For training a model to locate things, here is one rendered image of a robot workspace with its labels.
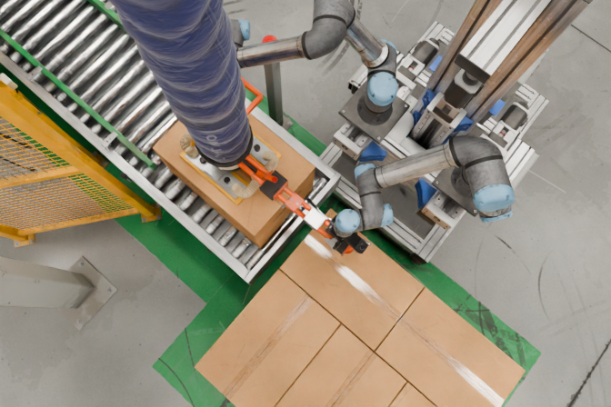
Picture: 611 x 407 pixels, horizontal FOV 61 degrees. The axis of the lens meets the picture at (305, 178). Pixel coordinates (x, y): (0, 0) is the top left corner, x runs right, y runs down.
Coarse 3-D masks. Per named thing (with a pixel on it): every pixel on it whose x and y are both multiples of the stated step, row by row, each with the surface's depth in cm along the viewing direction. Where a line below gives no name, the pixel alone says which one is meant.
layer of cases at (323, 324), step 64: (320, 256) 257; (384, 256) 258; (256, 320) 249; (320, 320) 250; (384, 320) 250; (448, 320) 251; (256, 384) 242; (320, 384) 242; (384, 384) 243; (448, 384) 243; (512, 384) 244
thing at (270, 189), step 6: (270, 174) 210; (276, 174) 210; (264, 180) 208; (282, 180) 210; (264, 186) 209; (270, 186) 209; (276, 186) 209; (282, 186) 208; (264, 192) 208; (270, 192) 208; (276, 192) 208; (282, 192) 212; (270, 198) 210; (276, 198) 211
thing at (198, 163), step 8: (192, 144) 226; (184, 152) 225; (184, 160) 225; (192, 160) 224; (200, 160) 221; (200, 168) 223; (208, 176) 223; (224, 176) 222; (232, 176) 222; (216, 184) 222; (224, 184) 221; (232, 184) 221; (240, 184) 222; (248, 184) 222; (224, 192) 221; (232, 192) 221; (232, 200) 220; (240, 200) 220
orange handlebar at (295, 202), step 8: (248, 88) 221; (256, 104) 220; (248, 112) 218; (248, 160) 213; (248, 168) 212; (256, 168) 212; (264, 168) 212; (256, 176) 211; (288, 192) 209; (280, 200) 209; (288, 200) 208; (296, 200) 208; (304, 200) 208; (296, 208) 207; (304, 216) 207; (328, 224) 206; (320, 232) 206; (352, 248) 204
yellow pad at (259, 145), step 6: (258, 138) 228; (258, 144) 224; (264, 144) 226; (252, 150) 226; (258, 150) 224; (264, 150) 226; (270, 150) 226; (252, 156) 225; (258, 156) 225; (258, 162) 225; (264, 162) 224
